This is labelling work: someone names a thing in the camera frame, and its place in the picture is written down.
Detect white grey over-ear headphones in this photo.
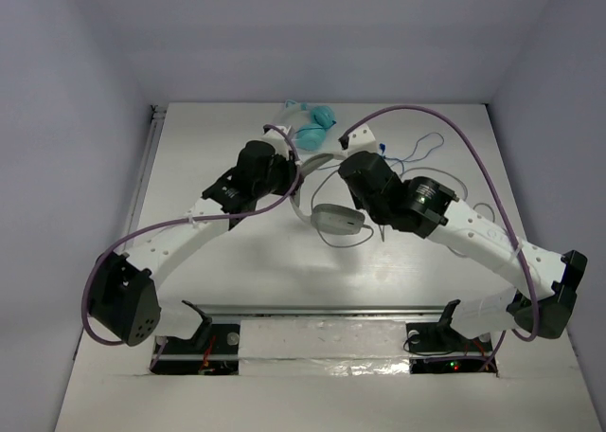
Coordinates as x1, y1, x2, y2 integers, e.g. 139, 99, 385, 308
290, 171, 367, 236

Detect grey headphone cable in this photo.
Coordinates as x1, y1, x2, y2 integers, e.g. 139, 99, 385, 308
310, 166, 496, 249

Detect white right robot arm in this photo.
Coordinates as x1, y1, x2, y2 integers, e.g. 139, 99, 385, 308
338, 152, 587, 352

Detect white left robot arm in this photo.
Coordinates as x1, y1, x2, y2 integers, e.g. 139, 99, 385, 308
81, 137, 300, 347

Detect teal cat-ear headphones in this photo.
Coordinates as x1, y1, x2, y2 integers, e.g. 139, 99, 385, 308
272, 99, 336, 153

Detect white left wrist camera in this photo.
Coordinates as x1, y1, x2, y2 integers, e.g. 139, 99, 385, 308
260, 125, 294, 158

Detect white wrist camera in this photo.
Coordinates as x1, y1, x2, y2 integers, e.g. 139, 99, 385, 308
260, 125, 294, 158
335, 123, 379, 160

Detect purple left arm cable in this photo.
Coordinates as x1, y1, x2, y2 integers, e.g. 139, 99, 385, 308
80, 123, 304, 371

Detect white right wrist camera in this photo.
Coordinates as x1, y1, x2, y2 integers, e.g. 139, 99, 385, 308
335, 123, 379, 160

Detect blue wired earbuds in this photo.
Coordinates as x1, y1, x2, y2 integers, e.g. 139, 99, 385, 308
379, 132, 445, 170

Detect aluminium side rail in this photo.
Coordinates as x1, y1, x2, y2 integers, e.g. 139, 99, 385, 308
120, 105, 168, 237

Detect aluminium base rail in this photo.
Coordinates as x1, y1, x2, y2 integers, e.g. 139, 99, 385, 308
197, 304, 446, 320

